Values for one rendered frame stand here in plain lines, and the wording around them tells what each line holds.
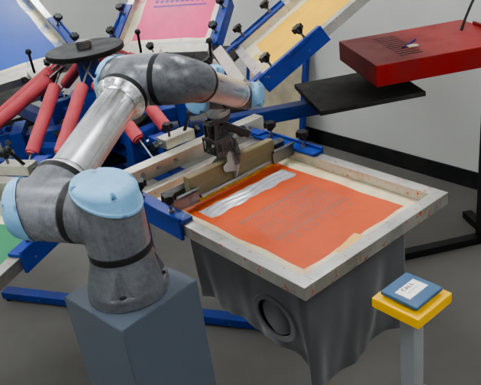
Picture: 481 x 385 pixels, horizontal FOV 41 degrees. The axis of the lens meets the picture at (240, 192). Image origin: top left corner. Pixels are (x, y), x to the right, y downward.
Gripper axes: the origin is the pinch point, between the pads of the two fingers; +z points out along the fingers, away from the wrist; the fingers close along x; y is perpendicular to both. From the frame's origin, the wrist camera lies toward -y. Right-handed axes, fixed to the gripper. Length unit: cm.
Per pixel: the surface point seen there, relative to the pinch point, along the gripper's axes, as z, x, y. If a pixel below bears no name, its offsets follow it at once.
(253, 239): 5.4, 29.9, 18.3
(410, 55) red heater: -10, -5, -103
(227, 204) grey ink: 4.8, 8.5, 10.1
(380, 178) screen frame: 1.9, 39.4, -25.5
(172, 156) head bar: -3.1, -21.6, 7.9
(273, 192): 5.3, 13.8, -4.7
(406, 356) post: 23, 77, 14
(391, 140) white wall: 83, -91, -200
